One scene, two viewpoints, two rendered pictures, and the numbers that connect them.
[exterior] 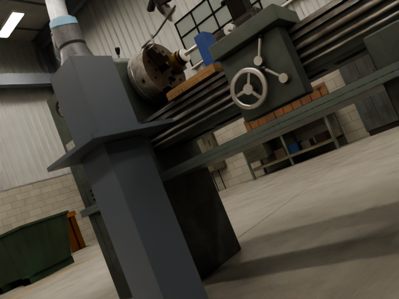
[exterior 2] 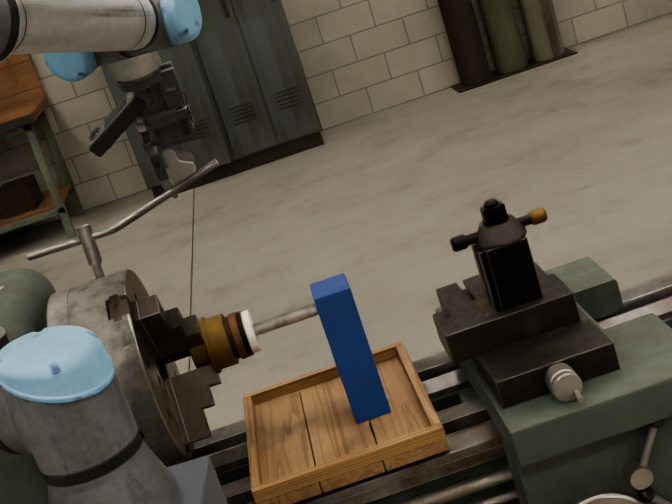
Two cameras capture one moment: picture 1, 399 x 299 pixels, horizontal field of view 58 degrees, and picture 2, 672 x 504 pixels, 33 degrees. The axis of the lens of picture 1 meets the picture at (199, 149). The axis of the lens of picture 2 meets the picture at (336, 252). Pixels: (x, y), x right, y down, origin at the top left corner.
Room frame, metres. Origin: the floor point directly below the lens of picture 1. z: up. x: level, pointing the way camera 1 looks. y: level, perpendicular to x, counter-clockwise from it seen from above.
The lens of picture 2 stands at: (0.37, 0.81, 1.70)
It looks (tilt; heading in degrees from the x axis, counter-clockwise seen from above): 18 degrees down; 322
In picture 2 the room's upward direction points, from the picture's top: 18 degrees counter-clockwise
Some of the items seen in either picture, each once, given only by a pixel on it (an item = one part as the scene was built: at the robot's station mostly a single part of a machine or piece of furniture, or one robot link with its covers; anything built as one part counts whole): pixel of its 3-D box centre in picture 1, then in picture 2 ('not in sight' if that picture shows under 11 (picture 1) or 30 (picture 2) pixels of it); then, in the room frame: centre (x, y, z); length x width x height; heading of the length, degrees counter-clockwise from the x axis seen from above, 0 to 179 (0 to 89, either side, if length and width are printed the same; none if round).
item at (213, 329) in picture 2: (177, 60); (219, 342); (1.84, -0.07, 1.08); 0.09 x 0.09 x 0.09; 53
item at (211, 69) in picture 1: (211, 82); (337, 420); (1.75, -0.18, 0.88); 0.36 x 0.30 x 0.04; 143
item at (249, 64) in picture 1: (262, 75); (616, 495); (1.35, -0.32, 0.73); 0.27 x 0.12 x 0.27; 53
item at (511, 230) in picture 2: not in sight; (498, 229); (1.49, -0.39, 1.13); 0.08 x 0.08 x 0.03
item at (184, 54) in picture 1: (192, 49); (284, 319); (1.77, -0.16, 1.08); 0.13 x 0.07 x 0.07; 53
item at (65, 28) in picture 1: (66, 33); (61, 394); (1.51, 0.34, 1.27); 0.13 x 0.12 x 0.14; 22
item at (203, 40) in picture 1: (211, 56); (350, 348); (1.72, -0.23, 1.00); 0.08 x 0.06 x 0.23; 143
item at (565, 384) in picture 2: (229, 29); (566, 385); (1.34, -0.28, 0.95); 0.07 x 0.04 x 0.04; 143
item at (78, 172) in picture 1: (153, 204); not in sight; (2.15, 0.38, 0.43); 0.60 x 0.48 x 0.86; 53
